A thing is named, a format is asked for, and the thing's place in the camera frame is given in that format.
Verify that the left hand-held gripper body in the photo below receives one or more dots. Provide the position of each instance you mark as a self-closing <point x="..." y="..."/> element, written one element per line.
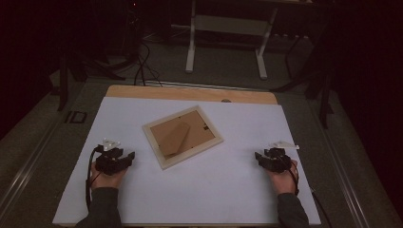
<point x="109" y="163"/>

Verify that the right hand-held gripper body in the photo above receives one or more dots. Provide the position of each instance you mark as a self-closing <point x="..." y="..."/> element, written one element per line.
<point x="278" y="161"/>

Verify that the wooden picture frame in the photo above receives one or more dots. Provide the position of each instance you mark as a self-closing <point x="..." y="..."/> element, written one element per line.
<point x="182" y="136"/>

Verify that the person's left hand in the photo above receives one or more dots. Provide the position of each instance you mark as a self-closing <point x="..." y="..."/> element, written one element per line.
<point x="106" y="180"/>

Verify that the person's right hand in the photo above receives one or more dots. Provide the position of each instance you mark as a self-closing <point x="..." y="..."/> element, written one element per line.
<point x="283" y="182"/>

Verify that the white table mat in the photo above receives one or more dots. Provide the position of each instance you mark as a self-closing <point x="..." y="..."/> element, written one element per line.
<point x="206" y="196"/>

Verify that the black metal stand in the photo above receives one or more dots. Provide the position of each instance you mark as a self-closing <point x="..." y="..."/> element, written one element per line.
<point x="63" y="85"/>
<point x="324" y="95"/>

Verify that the white metal stand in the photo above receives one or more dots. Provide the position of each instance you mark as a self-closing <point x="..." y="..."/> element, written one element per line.
<point x="228" y="25"/>

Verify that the aluminium floor rail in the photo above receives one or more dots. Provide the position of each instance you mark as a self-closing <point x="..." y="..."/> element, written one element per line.
<point x="22" y="174"/>
<point x="345" y="177"/>

